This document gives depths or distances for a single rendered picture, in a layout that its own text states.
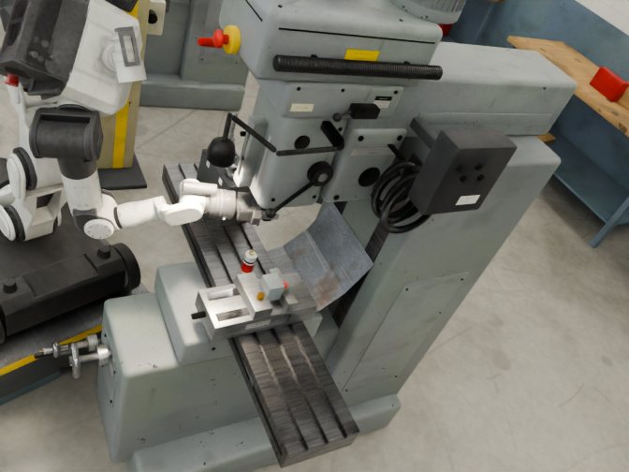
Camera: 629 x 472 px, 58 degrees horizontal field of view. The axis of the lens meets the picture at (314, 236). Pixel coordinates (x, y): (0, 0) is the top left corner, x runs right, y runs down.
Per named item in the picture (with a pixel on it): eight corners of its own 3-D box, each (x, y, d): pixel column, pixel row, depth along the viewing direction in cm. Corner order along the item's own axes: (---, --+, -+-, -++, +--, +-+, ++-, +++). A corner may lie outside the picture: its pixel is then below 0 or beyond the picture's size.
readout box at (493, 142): (424, 219, 142) (462, 151, 129) (405, 196, 148) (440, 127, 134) (481, 213, 152) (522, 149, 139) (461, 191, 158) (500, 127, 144)
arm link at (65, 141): (45, 178, 144) (33, 137, 134) (52, 154, 150) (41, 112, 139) (94, 181, 146) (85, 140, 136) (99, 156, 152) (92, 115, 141)
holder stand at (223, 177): (219, 227, 205) (229, 184, 193) (194, 188, 217) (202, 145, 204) (248, 221, 212) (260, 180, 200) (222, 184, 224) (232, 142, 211)
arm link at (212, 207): (216, 225, 168) (177, 221, 164) (214, 199, 175) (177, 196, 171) (224, 197, 160) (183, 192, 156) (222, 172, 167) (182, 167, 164)
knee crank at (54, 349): (35, 365, 195) (35, 355, 191) (33, 350, 199) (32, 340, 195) (102, 352, 206) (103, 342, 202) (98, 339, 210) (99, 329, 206)
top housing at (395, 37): (253, 82, 122) (270, 9, 112) (213, 24, 138) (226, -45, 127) (422, 90, 146) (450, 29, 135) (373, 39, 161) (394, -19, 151)
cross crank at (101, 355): (62, 389, 183) (62, 367, 175) (56, 358, 189) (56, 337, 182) (113, 377, 190) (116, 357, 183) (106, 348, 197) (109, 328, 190)
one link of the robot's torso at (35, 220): (-8, 221, 215) (3, 143, 180) (46, 206, 228) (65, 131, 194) (11, 255, 212) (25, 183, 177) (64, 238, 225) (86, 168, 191)
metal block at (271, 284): (265, 302, 175) (270, 289, 171) (257, 287, 178) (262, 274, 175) (280, 299, 178) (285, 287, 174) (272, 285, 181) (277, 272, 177)
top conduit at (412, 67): (277, 75, 119) (281, 59, 117) (270, 65, 121) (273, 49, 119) (439, 82, 141) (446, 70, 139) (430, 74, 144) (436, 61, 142)
